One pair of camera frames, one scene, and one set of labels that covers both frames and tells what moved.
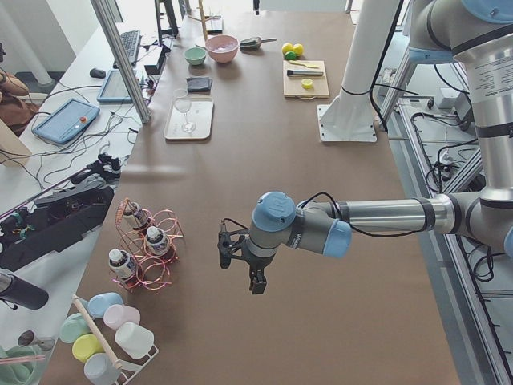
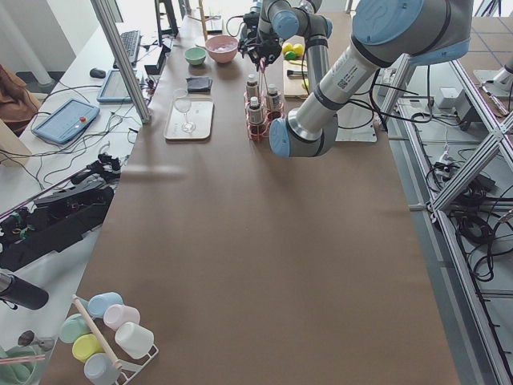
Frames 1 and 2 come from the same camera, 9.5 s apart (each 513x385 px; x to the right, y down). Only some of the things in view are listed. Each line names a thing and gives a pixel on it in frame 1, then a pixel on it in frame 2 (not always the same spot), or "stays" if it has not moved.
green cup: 73,326 stays
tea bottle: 157,241 to 273,99
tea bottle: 121,262 to 255,112
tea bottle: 135,216 to 252,86
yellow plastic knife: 296,62 stays
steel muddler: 292,72 stays
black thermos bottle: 15,291 stays
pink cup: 116,314 stays
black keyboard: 130,40 stays
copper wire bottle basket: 147,248 to 261,107
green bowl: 195,55 stays
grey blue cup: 98,370 stays
